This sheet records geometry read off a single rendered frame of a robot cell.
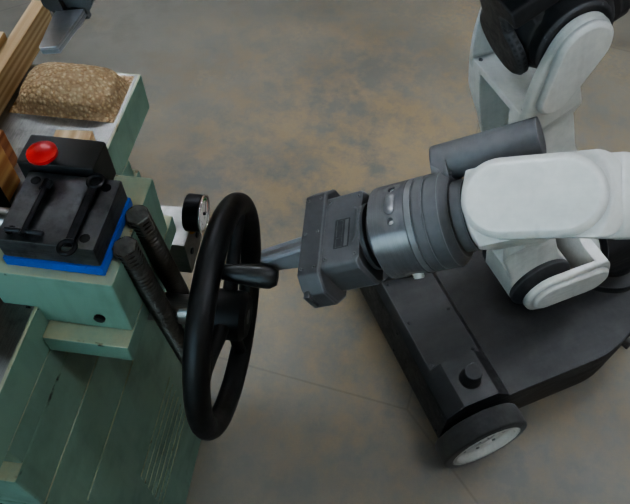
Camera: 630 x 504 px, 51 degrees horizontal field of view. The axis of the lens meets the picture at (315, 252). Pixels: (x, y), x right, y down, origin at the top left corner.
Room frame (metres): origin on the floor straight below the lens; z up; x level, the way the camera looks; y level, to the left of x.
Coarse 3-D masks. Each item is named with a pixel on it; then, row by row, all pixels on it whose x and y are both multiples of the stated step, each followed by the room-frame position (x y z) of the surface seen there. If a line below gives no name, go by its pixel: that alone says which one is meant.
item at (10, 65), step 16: (32, 0) 0.82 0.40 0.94; (32, 16) 0.79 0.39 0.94; (48, 16) 0.82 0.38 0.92; (16, 32) 0.75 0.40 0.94; (32, 32) 0.77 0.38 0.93; (16, 48) 0.72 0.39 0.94; (32, 48) 0.75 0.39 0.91; (0, 64) 0.69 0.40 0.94; (16, 64) 0.71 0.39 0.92; (0, 80) 0.66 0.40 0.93; (16, 80) 0.69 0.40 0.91; (0, 96) 0.65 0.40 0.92; (0, 112) 0.64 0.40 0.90
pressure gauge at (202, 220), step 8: (184, 200) 0.67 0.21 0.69; (192, 200) 0.67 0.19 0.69; (200, 200) 0.67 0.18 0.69; (208, 200) 0.69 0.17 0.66; (184, 208) 0.66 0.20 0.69; (192, 208) 0.65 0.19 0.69; (200, 208) 0.65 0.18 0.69; (208, 208) 0.69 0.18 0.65; (184, 216) 0.65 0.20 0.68; (192, 216) 0.64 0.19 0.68; (200, 216) 0.65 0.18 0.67; (208, 216) 0.68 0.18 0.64; (184, 224) 0.64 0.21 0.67; (192, 224) 0.64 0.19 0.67; (200, 224) 0.65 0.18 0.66; (192, 232) 0.66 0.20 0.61; (200, 232) 0.64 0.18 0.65
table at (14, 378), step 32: (32, 64) 0.74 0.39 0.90; (128, 96) 0.67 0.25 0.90; (0, 128) 0.61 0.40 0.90; (32, 128) 0.61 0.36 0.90; (64, 128) 0.61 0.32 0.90; (96, 128) 0.61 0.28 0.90; (128, 128) 0.64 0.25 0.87; (0, 320) 0.33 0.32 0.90; (32, 320) 0.34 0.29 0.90; (0, 352) 0.30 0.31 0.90; (32, 352) 0.31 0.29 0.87; (96, 352) 0.32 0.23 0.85; (128, 352) 0.32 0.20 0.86; (0, 384) 0.26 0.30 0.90; (32, 384) 0.29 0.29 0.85; (0, 416) 0.24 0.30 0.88; (0, 448) 0.22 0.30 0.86
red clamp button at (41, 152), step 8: (32, 144) 0.46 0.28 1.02; (40, 144) 0.46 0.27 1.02; (48, 144) 0.46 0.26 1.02; (32, 152) 0.45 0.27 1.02; (40, 152) 0.45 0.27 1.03; (48, 152) 0.45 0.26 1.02; (56, 152) 0.45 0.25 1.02; (32, 160) 0.44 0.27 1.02; (40, 160) 0.44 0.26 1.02; (48, 160) 0.44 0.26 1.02
